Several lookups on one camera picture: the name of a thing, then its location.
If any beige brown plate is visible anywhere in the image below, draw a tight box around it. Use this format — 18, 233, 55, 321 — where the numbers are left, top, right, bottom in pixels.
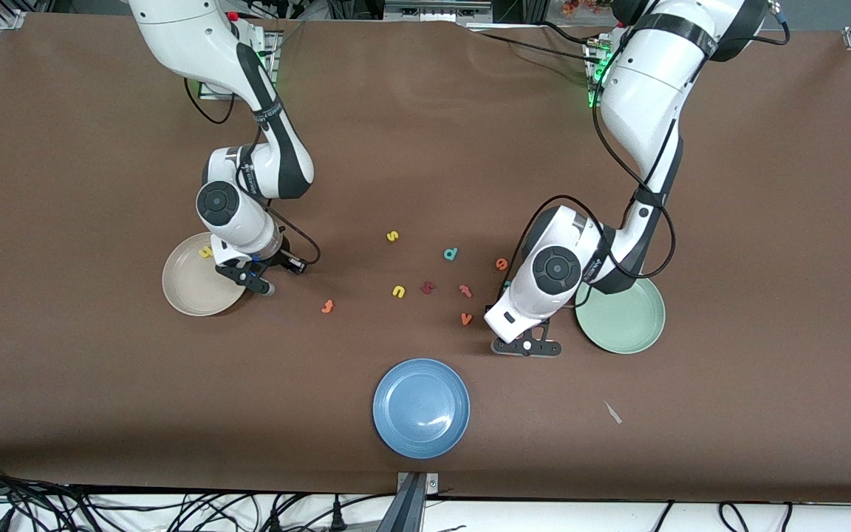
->
162, 231, 252, 317

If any blue plate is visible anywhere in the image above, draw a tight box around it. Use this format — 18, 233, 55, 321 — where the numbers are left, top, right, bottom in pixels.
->
372, 358, 471, 460

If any green plate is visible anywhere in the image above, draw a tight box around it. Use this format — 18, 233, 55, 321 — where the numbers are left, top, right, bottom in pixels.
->
575, 277, 666, 355

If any grey power strip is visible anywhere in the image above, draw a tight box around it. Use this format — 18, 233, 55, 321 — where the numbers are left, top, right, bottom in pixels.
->
383, 0, 493, 21

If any silver metal bracket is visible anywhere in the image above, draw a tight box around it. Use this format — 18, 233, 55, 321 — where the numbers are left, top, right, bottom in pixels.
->
397, 471, 440, 494

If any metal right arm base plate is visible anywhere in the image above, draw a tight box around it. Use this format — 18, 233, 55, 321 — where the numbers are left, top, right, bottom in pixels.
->
196, 30, 282, 100

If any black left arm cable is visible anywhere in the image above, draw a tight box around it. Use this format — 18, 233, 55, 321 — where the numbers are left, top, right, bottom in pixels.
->
503, 44, 677, 296

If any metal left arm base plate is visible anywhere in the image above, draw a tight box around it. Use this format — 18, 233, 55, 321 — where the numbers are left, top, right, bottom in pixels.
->
584, 37, 618, 110

